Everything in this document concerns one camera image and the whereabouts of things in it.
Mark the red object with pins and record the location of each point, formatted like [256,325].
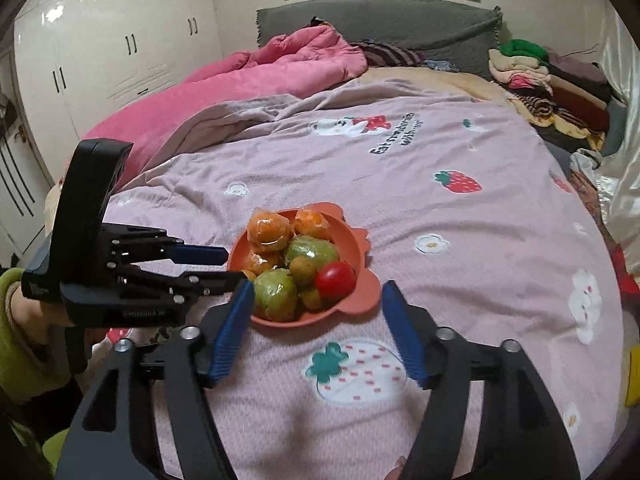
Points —
[620,267]

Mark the white wardrobe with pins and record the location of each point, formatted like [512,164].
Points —
[125,50]

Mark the orange plastic plate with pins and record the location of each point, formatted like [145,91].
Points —
[350,245]

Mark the purple strawberry printed quilt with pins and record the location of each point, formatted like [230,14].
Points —
[450,235]

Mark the lime green clothing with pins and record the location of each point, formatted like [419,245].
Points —
[56,452]

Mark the dark striped cloth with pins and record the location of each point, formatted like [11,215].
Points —
[390,54]

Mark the cream satin curtain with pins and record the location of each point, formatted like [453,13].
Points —
[620,160]

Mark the grey headboard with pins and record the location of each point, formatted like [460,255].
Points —
[400,25]

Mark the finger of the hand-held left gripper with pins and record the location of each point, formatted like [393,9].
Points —
[210,282]
[202,255]

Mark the pink blanket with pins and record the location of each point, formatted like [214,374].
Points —
[225,95]

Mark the yellow object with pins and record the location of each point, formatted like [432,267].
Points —
[633,375]

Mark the white door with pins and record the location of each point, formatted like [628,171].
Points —
[20,185]

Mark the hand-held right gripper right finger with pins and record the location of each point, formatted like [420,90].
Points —
[406,335]

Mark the plastic-wrapped orange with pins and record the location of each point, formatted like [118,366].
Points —
[311,222]
[262,262]
[270,230]

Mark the red tomato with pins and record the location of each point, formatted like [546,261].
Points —
[336,280]

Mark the beige bed sheet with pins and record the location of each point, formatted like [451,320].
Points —
[450,79]

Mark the stack of folded clothes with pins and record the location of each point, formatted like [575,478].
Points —
[560,90]

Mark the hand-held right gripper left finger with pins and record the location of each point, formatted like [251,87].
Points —
[231,335]

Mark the person's left forearm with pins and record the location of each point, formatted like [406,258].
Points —
[25,355]

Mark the plastic-wrapped green fruit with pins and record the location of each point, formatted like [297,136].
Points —
[312,251]
[275,295]

